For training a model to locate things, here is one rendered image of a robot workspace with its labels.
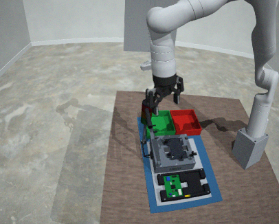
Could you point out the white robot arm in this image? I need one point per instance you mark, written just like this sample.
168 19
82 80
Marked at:
164 20

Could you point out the green open-top bin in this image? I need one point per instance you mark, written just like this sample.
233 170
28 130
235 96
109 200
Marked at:
164 124

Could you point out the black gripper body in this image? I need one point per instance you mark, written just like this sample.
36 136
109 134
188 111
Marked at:
158 82

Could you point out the red open-top bin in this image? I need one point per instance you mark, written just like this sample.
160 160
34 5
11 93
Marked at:
185 122

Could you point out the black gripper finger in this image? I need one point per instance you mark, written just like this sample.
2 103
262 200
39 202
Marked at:
151 97
179 89

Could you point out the green circuit board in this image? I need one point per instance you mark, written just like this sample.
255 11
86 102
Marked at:
173 186

